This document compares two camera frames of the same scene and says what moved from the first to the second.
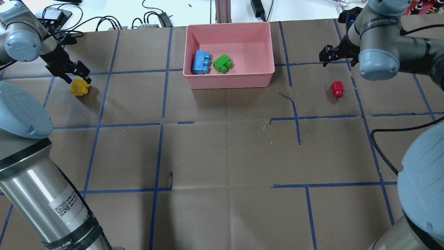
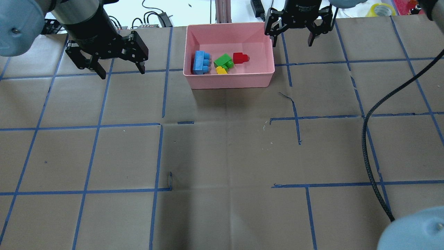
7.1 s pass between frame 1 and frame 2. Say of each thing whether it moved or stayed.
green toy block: stayed
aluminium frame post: stayed
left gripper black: moved
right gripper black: moved
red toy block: moved
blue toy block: stayed
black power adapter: stayed
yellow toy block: moved
